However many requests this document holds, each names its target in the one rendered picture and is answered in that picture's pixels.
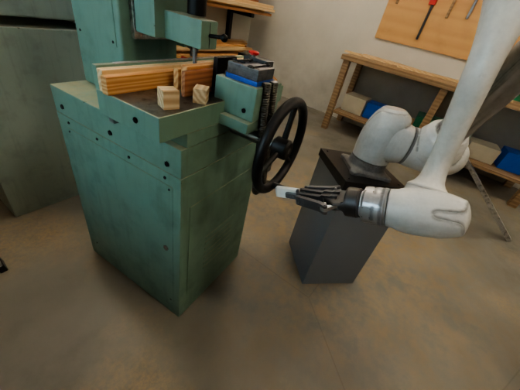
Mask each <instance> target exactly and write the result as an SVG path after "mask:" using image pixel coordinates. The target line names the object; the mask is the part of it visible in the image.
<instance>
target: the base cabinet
mask: <svg viewBox="0 0 520 390"><path fill-rule="evenodd" d="M57 114H58V118H59V120H60V126H61V129H62V132H63V137H64V141H65V144H66V147H67V152H68V156H69V158H70V164H71V167H72V170H73V173H74V179H75V182H76V184H77V190H78V193H79V196H80V202H81V205H82V208H83V211H84V216H85V220H86V222H87V228H88V231H89V235H90V237H91V243H92V246H93V249H94V251H96V252H97V253H98V254H99V255H100V256H102V257H103V258H104V259H106V260H107V261H108V262H110V263H111V264H112V265H113V266H114V267H115V268H117V269H118V270H119V271H121V272H122V273H123V274H125V275H126V276H128V277H129V278H130V279H131V280H132V281H133V282H135V283H136V284H137V285H138V286H140V287H141V288H143V289H144V290H145V291H146V292H147V293H148V294H150V295H151V296H153V297H154V298H155V299H157V300H158V301H159V302H160V303H161V304H163V305H164V306H165V307H166V308H168V309H169V310H170V311H172V312H173V313H174V314H176V315H177V316H180V315H181V314H182V313H183V312H184V311H185V310H186V309H187V308H188V307H189V306H190V305H191V304H192V303H193V302H194V301H195V300H196V299H197V297H198V296H199V295H200V294H201V293H202V292H203V291H204V290H205V289H206V288H207V287H208V286H209V285H210V284H211V283H212V282H213V281H214V280H215V279H216V278H217V277H218V276H219V275H220V274H221V273H222V272H223V271H224V270H225V269H226V268H227V267H228V266H229V265H230V264H231V263H232V261H233V260H234V259H235V258H236V257H237V256H238V250H239V246H240V242H241V236H242V231H243V227H244V223H245V216H246V213H247V209H248V202H249V197H250V193H251V187H252V179H251V170H252V164H253V160H254V157H255V150H256V143H254V142H252V143H250V144H248V145H246V146H244V147H242V148H241V149H239V150H237V151H235V152H233V153H231V154H229V155H227V156H225V157H224V158H222V159H219V160H218V161H216V162H213V163H211V164H210V165H209V166H206V167H204V168H203V169H200V170H198V171H196V172H195V173H193V174H191V175H189V176H187V177H185V178H183V179H179V178H177V177H175V176H174V175H172V174H170V173H168V172H166V171H165V170H163V169H160V168H159V167H158V166H155V165H154V164H152V163H150V162H148V161H147V160H145V159H143V158H141V157H140V156H137V155H136V154H134V153H133V152H130V151H128V150H127V149H125V148H123V147H121V146H120V145H118V144H116V143H114V142H113V141H111V140H109V139H107V138H105V137H104V136H102V135H100V134H98V133H96V132H94V131H93V130H91V129H89V128H88V127H86V126H84V125H82V124H81V123H79V122H77V121H74V120H73V119H72V118H69V117H67V116H66V115H64V114H62V113H61V112H59V111H57Z"/></svg>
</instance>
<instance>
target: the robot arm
mask: <svg viewBox="0 0 520 390"><path fill-rule="evenodd" d="M519 36H520V0H483V2H482V7H481V14H480V18H479V22H478V25H477V31H476V34H475V37H474V41H473V45H472V47H471V50H470V54H469V56H468V58H467V62H466V64H465V67H464V70H463V72H462V74H461V76H460V79H459V82H458V84H457V87H456V90H455V91H454V94H453V97H452V100H451V102H450V105H449V107H448V109H447V112H446V115H445V118H444V119H439V120H435V121H432V122H431V123H429V124H428V125H425V126H423V127H422V128H417V127H415V126H413V125H411V123H412V118H411V116H410V114H409V113H408V112H407V111H406V110H405V109H402V108H398V107H395V106H389V105H385V106H383V107H381V108H379V109H378V110H377V111H376V112H375V113H374V114H373V115H372V116H371V117H370V118H369V119H368V120H367V122H366V123H365V125H364V127H363V128H362V130H361V133H360V135H359V136H358V138H357V141H356V143H355V146H354V149H353V152H352V153H351V154H350V155H348V154H344V153H343V154H341V156H340V157H341V158H342V159H343V160H344V162H345V163H346V165H347V168H348V169H349V171H350V172H349V173H350V174H351V175H353V176H363V177H366V178H370V179H374V180H381V181H384V182H386V183H390V182H391V178H390V177H389V176H388V175H387V174H386V173H385V168H386V166H387V165H388V163H399V164H401V165H403V166H406V167H409V168H410V169H414V170H417V171H420V172H421V173H420V174H419V175H418V176H417V177H416V178H415V179H414V180H411V181H408V182H407V184H406V185H405V187H404V188H401V189H389V188H382V187H376V186H366V188H365V189H364V190H363V189H362V188H357V187H348V188H347V190H346V191H345V190H341V189H340V185H336V186H305V187H304V188H294V187H287V186H277V187H276V188H275V193H276V196H277V197H284V198H289V199H294V200H296V204H297V205H300V206H302V207H306V208H309V209H311V210H316V211H319V212H320V213H321V214H323V215H327V211H329V210H341V211H342V212H343V213H344V216H347V217H355V218H359V217H361V221H362V222H365V223H369V224H378V225H380V226H386V227H390V228H393V229H395V230H397V231H401V232H403V233H406V234H413V235H417V236H422V237H428V238H458V237H462V236H464V234H465V233H466V231H467V229H468V228H469V225H470V221H471V209H470V204H469V202H468V201H467V200H465V199H464V198H461V197H458V196H456V195H453V194H451V193H448V192H447V191H446V187H445V182H446V177H447V176H448V175H452V174H454V173H457V172H459V171H460V170H462V169H463V168H464V166H465V165H466V164H467V161H468V159H469V156H470V150H469V148H468V146H469V136H470V135H471V134H473V133H474V132H475V131H476V130H478V129H479V128H480V127H481V126H482V125H483V124H484V123H485V122H487V121H488V120H489V119H490V118H492V117H493V116H494V115H496V114H497V113H498V112H499V111H500V110H501V109H502V108H504V107H505V106H506V105H507V104H509V103H510V102H511V101H512V100H514V99H515V98H516V97H517V96H519V95H520V40H519V41H518V42H517V43H516V44H515V42H516V40H517V39H518V37H519ZM514 44H515V45H514Z"/></svg>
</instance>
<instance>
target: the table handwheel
mask: <svg viewBox="0 0 520 390"><path fill-rule="evenodd" d="M297 110H298V113H299V120H298V126H297V130H296V135H295V138H294V141H293V142H292V141H291V140H289V139H288V137H289V133H290V130H291V127H292V125H293V121H294V118H295V116H296V112H297ZM288 113H290V114H289V119H288V121H287V124H286V127H285V130H284V132H283V135H282V136H277V137H276V138H273V137H274V135H275V133H276V131H277V129H278V128H279V126H280V125H281V123H282V121H283V120H284V118H285V117H286V116H287V114H288ZM307 119H308V110H307V106H306V102H305V101H304V100H303V99H302V98H300V97H292V98H290V99H289V100H287V101H285V102H284V103H283V104H282V105H281V106H280V107H279V108H278V109H277V110H276V112H275V113H274V115H273V116H272V117H271V119H270V120H269V123H268V124H267V125H266V127H265V130H264V132H263V133H262V137H261V138H260V140H259V143H258V146H257V149H256V152H255V157H254V160H253V164H252V170H251V179H252V184H253V187H254V188H255V190H257V191H258V192H259V193H268V192H270V191H272V190H273V189H275V188H273V187H272V184H273V182H276V183H281V181H282V180H283V178H284V177H285V176H286V174H287V173H288V171H289V169H290V167H291V166H292V164H293V162H294V160H295V158H296V156H297V154H298V151H299V148H300V146H301V144H302V141H303V137H304V135H305V131H306V124H307ZM230 132H231V133H234V134H236V135H238V136H241V137H242V138H244V139H247V140H249V141H251V142H254V143H256V142H257V141H258V140H257V134H258V131H256V130H255V131H253V132H251V133H249V134H247V135H245V134H243V133H240V132H238V131H235V130H234V129H232V128H230ZM256 144H257V143H256ZM268 149H270V153H271V156H270V157H269V159H268V160H267V161H266V162H265V157H266V154H267V151H268ZM277 158H279V159H282V160H285V162H284V163H283V164H282V167H281V168H280V170H279V171H278V172H277V173H276V175H275V176H274V177H273V178H272V179H271V180H270V181H269V182H268V183H266V184H263V182H262V174H263V173H264V172H265V171H266V170H267V169H268V168H269V166H270V165H271V164H272V163H273V162H274V161H275V160H276V159H277Z"/></svg>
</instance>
